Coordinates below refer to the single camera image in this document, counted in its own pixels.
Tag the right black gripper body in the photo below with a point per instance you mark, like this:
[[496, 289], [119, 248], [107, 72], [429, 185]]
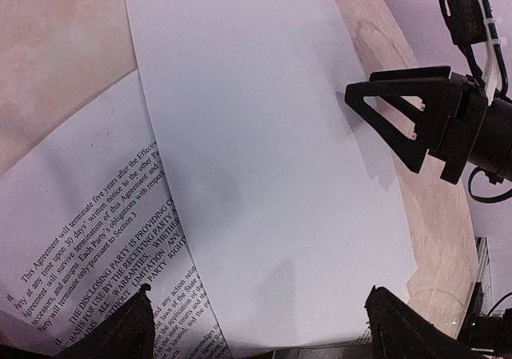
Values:
[[478, 131]]

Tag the printed text sheet centre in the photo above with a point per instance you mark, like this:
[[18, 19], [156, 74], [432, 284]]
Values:
[[88, 221]]

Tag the aluminium front rail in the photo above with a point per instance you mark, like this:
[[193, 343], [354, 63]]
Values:
[[484, 273]]

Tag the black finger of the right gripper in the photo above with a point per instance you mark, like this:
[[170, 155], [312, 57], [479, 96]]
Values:
[[409, 109]]

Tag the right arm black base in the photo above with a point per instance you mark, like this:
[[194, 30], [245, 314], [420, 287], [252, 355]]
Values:
[[483, 332]]

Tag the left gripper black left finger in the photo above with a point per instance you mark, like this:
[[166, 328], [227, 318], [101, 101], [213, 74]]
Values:
[[129, 332]]

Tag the white sheet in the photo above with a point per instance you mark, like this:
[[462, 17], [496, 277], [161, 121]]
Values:
[[289, 201]]

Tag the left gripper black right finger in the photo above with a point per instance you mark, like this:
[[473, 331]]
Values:
[[397, 331]]

